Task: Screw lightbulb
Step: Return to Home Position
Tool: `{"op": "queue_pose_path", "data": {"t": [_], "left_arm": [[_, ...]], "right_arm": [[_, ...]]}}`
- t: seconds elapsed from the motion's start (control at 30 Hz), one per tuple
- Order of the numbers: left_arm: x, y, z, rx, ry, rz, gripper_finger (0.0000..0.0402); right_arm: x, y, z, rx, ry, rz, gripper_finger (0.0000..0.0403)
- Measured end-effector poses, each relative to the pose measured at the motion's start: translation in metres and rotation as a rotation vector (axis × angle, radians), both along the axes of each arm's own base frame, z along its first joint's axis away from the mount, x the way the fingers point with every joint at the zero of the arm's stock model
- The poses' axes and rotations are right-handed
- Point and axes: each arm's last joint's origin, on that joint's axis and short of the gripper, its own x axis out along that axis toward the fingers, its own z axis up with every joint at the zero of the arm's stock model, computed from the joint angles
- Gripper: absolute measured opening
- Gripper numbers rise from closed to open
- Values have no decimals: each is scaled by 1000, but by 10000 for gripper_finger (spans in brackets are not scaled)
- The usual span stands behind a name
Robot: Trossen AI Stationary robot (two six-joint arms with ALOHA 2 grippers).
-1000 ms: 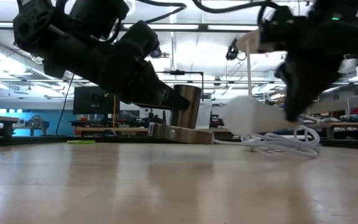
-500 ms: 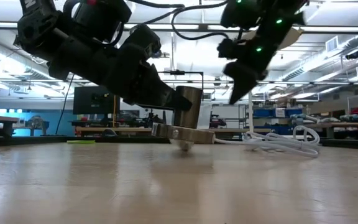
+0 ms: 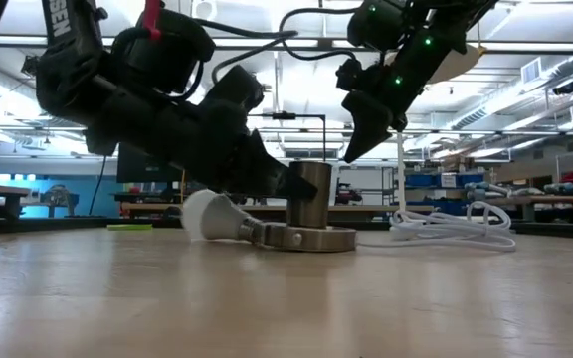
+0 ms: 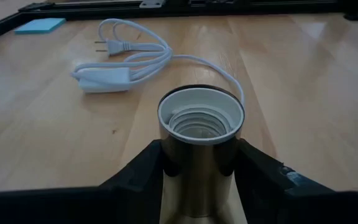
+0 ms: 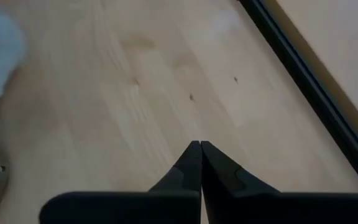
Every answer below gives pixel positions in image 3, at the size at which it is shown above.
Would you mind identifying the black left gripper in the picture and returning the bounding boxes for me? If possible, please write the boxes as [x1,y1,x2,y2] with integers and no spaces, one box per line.
[85,64,319,203]

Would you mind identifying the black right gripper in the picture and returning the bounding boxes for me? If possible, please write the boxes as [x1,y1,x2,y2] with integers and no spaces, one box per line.
[335,33,448,165]

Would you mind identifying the brass lamp socket base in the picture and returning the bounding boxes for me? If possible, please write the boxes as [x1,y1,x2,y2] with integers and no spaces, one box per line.
[259,160,359,254]

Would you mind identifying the white lightbulb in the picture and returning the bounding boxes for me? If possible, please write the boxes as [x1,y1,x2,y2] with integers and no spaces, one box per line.
[180,188,268,246]

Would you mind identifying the black red benchtop device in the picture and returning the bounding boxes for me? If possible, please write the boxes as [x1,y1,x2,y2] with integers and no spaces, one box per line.
[335,181,364,206]

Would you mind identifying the blue storage bin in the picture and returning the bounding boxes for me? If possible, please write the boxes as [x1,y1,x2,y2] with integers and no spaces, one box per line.
[457,172,486,188]
[404,172,440,189]

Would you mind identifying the white round-top stand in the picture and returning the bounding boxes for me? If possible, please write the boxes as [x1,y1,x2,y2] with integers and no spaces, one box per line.
[394,42,500,224]

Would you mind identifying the black computer monitor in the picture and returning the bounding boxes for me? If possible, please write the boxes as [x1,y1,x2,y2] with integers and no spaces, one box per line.
[115,142,185,185]

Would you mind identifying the grey blue cylindrical part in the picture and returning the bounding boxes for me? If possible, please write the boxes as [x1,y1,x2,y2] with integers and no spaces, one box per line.
[543,181,573,197]
[464,180,546,199]

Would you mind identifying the green sticky note pad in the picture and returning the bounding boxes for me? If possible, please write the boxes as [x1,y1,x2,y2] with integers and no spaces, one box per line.
[106,223,154,232]

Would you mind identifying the white ceiling air vent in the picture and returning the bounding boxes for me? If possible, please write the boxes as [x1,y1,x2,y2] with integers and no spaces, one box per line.
[520,56,545,86]

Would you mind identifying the grey machine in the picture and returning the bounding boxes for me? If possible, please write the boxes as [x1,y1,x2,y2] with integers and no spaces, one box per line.
[42,183,80,218]

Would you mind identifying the black tubular gantry frame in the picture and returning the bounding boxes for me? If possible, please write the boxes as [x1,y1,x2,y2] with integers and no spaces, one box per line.
[246,111,327,163]

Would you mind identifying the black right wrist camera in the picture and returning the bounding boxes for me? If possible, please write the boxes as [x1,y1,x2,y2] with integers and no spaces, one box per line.
[346,0,410,52]

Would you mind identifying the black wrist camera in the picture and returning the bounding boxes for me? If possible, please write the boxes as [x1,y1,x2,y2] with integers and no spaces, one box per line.
[110,7,217,96]
[346,0,410,52]

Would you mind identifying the black camera cable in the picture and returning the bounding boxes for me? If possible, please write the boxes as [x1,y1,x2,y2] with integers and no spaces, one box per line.
[278,6,363,63]
[194,17,299,85]

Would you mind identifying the white power cord with switch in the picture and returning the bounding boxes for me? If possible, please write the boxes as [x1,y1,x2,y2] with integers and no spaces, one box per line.
[356,199,518,253]

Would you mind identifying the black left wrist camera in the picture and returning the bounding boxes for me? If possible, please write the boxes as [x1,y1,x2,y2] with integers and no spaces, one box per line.
[110,7,217,96]

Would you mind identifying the black hanging cable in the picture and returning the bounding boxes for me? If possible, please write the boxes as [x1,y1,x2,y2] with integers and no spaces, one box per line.
[89,154,110,217]

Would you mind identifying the red cable tie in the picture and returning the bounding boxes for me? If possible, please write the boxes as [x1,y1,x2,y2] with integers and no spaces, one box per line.
[141,0,164,42]

